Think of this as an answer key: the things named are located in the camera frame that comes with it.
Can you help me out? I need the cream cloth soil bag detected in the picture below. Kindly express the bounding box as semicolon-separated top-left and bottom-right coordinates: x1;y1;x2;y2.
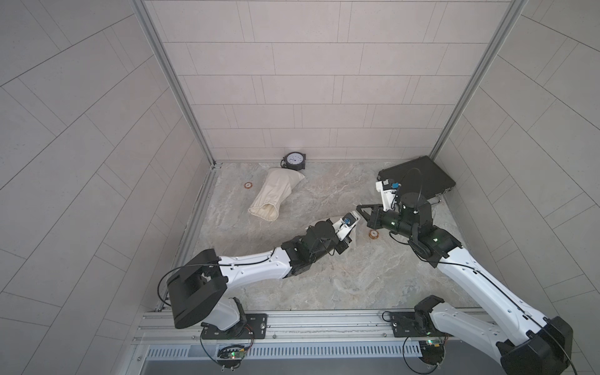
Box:
328;217;363;248

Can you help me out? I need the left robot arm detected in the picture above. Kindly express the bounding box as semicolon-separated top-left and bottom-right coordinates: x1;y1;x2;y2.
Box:
161;212;359;331

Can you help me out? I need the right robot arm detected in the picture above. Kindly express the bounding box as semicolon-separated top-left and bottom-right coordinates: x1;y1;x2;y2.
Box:
356;193;575;374

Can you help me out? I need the black hard case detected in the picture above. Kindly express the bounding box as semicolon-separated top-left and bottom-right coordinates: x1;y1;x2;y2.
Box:
377;156;456;200

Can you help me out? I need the black round clock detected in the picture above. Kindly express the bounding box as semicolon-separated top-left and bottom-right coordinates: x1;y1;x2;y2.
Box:
281;152;306;171

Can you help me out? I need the right controller board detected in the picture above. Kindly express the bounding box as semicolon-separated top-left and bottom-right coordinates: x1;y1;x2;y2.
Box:
419;340;445;367

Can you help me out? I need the controller board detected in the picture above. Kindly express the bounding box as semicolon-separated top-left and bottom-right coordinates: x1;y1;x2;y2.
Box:
419;340;445;367
217;345;248;371

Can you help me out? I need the left controller board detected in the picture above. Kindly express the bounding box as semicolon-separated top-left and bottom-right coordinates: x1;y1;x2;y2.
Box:
217;345;248;371

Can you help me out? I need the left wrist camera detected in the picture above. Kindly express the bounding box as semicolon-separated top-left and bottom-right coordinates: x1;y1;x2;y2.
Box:
333;211;362;241

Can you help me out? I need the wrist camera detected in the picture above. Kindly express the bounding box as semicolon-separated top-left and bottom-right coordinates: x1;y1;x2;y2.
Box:
376;179;402;212
333;211;362;241

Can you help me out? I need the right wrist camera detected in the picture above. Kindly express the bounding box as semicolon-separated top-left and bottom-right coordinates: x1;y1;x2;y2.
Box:
376;179;402;212

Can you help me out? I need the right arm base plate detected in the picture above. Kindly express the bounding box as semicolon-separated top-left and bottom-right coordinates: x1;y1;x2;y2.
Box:
385;311;448;338

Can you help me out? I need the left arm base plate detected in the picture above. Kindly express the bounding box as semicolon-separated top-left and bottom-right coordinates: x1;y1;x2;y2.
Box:
201;313;268;340

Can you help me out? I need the right corner aluminium post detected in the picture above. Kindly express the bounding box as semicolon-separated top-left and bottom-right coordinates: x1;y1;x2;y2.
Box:
429;0;528;160

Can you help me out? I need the corner aluminium post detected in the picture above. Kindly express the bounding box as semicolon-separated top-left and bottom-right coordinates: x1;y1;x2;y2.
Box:
429;0;528;160
131;0;217;169

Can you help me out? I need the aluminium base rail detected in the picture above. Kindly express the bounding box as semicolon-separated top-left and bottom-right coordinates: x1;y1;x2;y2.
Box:
131;307;508;356

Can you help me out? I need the left corner aluminium post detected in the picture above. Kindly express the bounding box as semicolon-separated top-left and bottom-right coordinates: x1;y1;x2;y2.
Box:
131;0;217;169

